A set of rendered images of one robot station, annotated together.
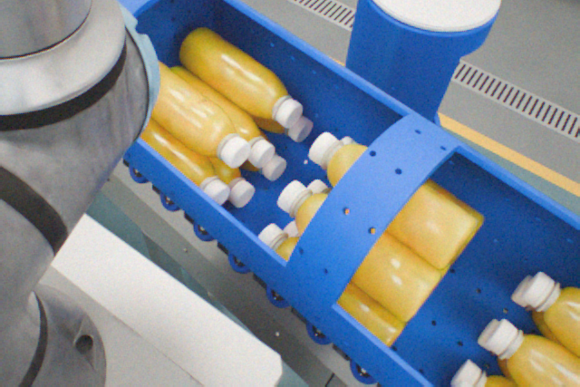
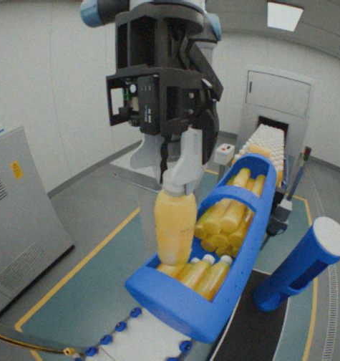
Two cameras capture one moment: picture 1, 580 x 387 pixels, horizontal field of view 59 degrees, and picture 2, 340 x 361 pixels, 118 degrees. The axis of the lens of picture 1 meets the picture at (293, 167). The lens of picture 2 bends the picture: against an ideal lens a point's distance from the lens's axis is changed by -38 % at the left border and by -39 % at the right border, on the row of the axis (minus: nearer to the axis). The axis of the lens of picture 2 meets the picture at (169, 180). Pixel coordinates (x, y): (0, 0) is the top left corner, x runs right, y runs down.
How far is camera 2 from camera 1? 0.55 m
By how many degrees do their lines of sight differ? 64
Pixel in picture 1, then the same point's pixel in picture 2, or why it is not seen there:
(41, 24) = not seen: hidden behind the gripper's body
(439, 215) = (232, 212)
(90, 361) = (172, 156)
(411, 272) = (215, 216)
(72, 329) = (176, 152)
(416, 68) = (306, 249)
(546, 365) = (200, 264)
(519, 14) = not seen: outside the picture
